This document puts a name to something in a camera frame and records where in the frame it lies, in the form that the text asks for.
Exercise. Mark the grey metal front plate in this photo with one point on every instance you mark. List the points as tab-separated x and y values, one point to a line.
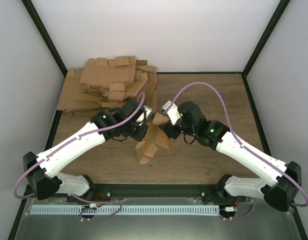
255	221

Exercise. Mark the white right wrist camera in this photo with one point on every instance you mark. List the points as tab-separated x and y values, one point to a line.
171	110

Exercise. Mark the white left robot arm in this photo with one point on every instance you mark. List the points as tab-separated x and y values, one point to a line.
44	169

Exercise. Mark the stack of flat cardboard boxes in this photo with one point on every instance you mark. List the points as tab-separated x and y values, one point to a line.
108	83

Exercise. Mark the black left frame post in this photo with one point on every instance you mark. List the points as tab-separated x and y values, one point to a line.
36	19

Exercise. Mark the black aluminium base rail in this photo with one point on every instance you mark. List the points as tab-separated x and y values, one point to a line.
154	191

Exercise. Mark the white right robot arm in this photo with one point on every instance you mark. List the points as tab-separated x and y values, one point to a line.
274	177

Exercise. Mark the light blue slotted strip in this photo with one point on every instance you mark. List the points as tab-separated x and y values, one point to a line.
128	210

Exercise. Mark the black right frame post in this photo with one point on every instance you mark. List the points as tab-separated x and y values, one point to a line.
270	27

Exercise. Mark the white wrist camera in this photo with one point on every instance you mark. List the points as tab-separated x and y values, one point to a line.
171	110
145	114

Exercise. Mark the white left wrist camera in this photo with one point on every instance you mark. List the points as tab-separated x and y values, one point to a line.
145	114

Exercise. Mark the brown cardboard box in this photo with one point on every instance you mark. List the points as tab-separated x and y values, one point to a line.
154	137

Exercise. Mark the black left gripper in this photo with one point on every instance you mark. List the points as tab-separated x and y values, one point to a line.
139	136

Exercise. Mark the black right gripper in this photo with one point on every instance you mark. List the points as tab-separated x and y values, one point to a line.
167	128

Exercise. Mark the black frame post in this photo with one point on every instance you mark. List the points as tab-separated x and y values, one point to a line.
36	19
270	27

